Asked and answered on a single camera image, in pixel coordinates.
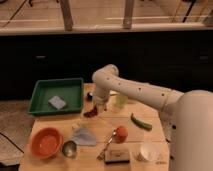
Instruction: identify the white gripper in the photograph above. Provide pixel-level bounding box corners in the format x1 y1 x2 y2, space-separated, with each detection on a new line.
93 87 109 114

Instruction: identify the dark red grape bunch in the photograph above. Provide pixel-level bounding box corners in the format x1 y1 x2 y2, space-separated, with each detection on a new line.
84 108 97 118

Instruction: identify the red orange bowl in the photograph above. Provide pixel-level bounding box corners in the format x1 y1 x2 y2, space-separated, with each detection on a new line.
30 127 63 159

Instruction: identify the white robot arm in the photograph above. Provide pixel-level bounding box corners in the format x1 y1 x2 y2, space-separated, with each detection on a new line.
92 64 213 171

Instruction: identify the small dark round object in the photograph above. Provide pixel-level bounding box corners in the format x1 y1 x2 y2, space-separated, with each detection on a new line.
87 92 93 101

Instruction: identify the translucent yellow green cup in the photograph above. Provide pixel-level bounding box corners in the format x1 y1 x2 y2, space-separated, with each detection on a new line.
115 94 128 109

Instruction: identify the small pale yellow object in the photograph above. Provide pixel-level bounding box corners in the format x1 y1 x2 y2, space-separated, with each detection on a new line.
72 122 81 130

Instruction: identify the orange round fruit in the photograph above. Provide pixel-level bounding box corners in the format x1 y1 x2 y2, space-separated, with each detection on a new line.
115 126 128 143

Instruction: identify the light blue cloth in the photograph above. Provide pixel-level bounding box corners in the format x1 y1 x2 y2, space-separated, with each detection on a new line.
71 128 96 146

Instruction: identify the green chili pepper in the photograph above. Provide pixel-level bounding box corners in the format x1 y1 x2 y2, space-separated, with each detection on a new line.
130 113 152 131

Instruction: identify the blue grey sponge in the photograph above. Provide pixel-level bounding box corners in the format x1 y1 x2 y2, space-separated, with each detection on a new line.
48 96 66 110

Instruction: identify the green plastic tray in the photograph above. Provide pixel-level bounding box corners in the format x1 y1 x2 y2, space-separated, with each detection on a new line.
28 78 84 116

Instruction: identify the metal fork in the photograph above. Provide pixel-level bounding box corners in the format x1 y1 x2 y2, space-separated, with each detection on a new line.
97 130 116 161

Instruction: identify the white and black box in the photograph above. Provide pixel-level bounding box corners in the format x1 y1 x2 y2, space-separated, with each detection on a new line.
104 148 130 164

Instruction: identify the small metal cup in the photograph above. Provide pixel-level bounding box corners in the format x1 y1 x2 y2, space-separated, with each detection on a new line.
62 141 77 158

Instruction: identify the black cable left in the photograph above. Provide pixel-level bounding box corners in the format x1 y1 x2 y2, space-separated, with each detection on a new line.
0 131 25 155

